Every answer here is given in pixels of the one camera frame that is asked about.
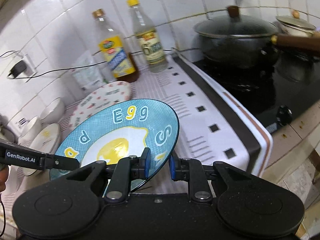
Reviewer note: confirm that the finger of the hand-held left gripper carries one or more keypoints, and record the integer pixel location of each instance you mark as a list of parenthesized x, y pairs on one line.
[(62, 163)]

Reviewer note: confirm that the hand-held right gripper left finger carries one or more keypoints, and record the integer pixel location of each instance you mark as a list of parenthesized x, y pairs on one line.
[(147, 163)]

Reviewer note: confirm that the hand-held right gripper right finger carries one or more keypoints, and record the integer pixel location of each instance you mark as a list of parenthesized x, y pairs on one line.
[(172, 168)]

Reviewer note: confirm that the white ribbed bowl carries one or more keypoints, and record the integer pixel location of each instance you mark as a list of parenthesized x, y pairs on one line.
[(30, 128), (43, 143), (53, 111)]

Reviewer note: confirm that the blue egg print plate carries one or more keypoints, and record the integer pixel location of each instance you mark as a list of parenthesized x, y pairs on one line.
[(130, 130)]

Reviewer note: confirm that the white strawberry print plate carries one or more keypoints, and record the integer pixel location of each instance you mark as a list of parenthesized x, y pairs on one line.
[(100, 100)]

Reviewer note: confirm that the person's left hand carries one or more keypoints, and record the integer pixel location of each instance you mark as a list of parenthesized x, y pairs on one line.
[(3, 177)]

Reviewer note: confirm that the black power adapter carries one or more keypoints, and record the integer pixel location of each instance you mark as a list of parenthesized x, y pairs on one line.
[(17, 69)]

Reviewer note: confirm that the white plastic packet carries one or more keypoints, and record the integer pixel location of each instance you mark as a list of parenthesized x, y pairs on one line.
[(87, 76)]

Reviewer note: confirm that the black glass cooktop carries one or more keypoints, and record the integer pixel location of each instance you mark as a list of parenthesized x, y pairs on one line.
[(250, 87)]

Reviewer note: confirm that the yellow label sauce bottle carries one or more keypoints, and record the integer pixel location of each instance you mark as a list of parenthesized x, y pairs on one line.
[(117, 55)]

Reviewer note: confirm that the clear bottle yellow cap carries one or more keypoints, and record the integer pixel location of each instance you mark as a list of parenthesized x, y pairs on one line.
[(151, 45)]

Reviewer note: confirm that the black stove knob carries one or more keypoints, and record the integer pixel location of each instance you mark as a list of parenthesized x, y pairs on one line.
[(284, 115)]

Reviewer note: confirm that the glass pot lid brown knob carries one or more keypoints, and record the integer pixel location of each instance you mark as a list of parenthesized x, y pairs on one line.
[(235, 26)]

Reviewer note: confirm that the white enamel pot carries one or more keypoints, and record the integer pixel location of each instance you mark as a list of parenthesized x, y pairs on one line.
[(297, 32)]

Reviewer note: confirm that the wall warning sticker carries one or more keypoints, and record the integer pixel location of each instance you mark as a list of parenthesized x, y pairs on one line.
[(21, 122)]

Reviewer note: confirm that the white wall socket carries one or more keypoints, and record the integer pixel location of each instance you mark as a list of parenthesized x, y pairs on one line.
[(31, 65)]

